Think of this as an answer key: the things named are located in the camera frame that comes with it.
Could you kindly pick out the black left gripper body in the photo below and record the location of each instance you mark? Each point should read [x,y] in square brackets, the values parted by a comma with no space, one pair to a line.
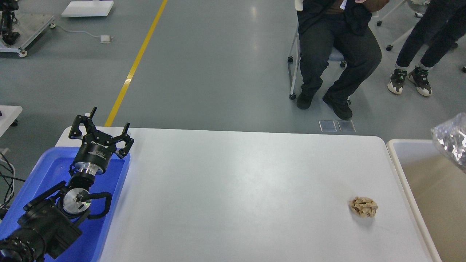
[94,152]

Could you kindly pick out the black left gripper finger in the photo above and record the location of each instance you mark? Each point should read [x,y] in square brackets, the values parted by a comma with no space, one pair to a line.
[123,137]
[86,121]

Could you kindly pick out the aluminium foil tray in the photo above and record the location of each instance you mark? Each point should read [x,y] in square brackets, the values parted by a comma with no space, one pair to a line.
[449,138]

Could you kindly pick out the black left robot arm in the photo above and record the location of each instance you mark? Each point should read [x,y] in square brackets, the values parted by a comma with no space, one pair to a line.
[50,224]

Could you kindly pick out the white side table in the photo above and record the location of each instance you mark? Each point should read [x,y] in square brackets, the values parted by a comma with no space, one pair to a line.
[9,114]

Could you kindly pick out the wheeled metal platform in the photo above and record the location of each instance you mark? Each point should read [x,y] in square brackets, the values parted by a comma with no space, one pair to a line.
[19,30]

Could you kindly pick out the white flat board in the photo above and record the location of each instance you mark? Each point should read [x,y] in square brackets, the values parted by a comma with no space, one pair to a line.
[88,8]

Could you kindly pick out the left clear floor plate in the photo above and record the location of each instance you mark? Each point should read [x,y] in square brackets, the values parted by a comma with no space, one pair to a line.
[327,126]

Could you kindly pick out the clear floor plate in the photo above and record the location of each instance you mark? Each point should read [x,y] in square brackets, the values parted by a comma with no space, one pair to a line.
[346,126]
[327,126]

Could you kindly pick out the right clear floor plate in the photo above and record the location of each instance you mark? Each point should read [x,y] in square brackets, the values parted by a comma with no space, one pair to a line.
[346,126]

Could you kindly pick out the grey office chair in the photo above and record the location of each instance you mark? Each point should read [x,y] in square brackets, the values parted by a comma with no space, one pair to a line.
[293,61]

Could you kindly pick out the crumpled brown paper ball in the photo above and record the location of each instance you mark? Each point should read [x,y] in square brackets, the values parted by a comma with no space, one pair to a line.
[363,207]

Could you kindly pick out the white plastic bin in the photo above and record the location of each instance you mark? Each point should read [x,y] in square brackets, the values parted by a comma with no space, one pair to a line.
[436,191]

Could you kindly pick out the white chair base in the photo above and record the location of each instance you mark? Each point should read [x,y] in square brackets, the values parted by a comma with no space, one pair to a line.
[402,18]

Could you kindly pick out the white power adapter with cable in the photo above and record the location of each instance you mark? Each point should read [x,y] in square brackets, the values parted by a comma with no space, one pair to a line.
[103,39]

